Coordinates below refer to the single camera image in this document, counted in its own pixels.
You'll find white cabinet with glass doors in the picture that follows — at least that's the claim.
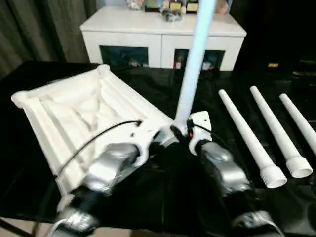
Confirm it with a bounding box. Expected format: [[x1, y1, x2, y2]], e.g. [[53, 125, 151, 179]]
[[79, 6, 247, 71]]

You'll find grey curtain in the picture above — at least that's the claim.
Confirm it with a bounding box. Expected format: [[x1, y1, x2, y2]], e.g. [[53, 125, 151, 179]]
[[0, 0, 97, 77]]

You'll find small black box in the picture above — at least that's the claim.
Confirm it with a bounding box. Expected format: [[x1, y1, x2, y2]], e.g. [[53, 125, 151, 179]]
[[144, 5, 163, 13]]

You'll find small silver object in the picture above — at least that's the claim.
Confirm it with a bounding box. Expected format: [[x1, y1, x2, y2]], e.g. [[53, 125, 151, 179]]
[[127, 0, 145, 11]]

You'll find black mat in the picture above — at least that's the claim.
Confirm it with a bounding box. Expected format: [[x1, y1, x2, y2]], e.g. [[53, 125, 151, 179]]
[[0, 60, 316, 235]]

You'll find white plastic table leg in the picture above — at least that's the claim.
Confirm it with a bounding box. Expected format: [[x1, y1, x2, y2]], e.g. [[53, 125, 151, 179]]
[[279, 93, 316, 158], [249, 85, 314, 178], [218, 89, 288, 190], [172, 0, 214, 135]]

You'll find white plastic table top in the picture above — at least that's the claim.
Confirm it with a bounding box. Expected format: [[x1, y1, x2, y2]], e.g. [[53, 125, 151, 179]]
[[10, 64, 178, 198]]

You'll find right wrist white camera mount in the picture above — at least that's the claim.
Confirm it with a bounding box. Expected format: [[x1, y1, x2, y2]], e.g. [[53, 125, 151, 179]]
[[188, 111, 212, 156]]

